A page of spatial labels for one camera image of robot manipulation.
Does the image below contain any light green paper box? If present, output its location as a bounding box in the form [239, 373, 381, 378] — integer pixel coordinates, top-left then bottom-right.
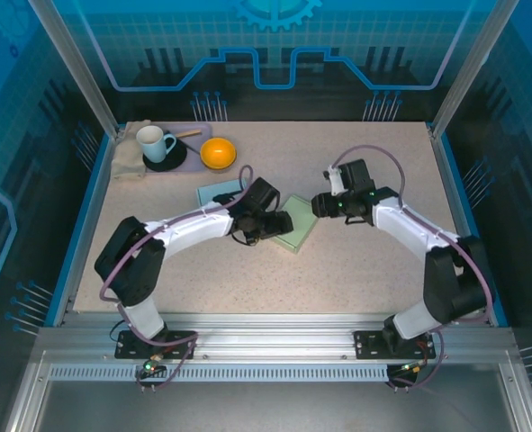
[268, 193, 320, 256]

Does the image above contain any light blue paper box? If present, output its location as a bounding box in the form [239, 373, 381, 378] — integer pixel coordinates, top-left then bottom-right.
[195, 178, 248, 207]

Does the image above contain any orange bowl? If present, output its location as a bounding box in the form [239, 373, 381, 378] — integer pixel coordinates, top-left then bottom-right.
[200, 137, 238, 173]

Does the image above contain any lilac tray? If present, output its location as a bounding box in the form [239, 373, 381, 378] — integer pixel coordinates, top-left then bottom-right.
[125, 123, 214, 175]

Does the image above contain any black saucer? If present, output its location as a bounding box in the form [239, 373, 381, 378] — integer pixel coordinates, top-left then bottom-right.
[141, 137, 189, 173]

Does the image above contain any blue table side strip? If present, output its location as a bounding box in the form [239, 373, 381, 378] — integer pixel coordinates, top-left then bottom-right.
[434, 132, 510, 328]

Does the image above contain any white mug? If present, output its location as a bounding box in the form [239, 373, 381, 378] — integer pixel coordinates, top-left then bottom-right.
[135, 125, 177, 165]

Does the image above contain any beige cloth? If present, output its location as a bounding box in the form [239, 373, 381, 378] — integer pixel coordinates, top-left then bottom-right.
[111, 119, 153, 182]

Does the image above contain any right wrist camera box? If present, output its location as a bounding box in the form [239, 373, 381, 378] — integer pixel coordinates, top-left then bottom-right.
[322, 166, 344, 197]

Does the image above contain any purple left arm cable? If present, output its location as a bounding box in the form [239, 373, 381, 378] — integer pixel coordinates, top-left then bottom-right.
[99, 165, 254, 307]

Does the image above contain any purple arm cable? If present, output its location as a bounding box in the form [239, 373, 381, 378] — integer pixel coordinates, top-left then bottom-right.
[99, 165, 254, 307]
[330, 144, 494, 325]

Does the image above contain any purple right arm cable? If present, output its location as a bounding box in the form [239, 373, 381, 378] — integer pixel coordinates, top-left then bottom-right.
[330, 144, 494, 325]

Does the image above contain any aluminium mounting rail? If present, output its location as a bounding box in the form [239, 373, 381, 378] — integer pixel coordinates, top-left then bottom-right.
[35, 312, 517, 364]

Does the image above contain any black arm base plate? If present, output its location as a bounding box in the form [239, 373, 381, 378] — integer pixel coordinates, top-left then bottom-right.
[114, 329, 198, 361]
[353, 329, 442, 361]

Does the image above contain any slotted cable duct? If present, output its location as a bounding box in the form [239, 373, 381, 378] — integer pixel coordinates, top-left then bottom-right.
[48, 364, 391, 383]

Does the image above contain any aluminium frame post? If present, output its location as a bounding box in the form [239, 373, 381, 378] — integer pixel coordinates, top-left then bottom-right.
[26, 0, 123, 139]
[428, 0, 522, 141]

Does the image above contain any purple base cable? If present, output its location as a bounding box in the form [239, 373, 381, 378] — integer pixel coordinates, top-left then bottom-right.
[389, 344, 445, 392]
[132, 335, 199, 393]

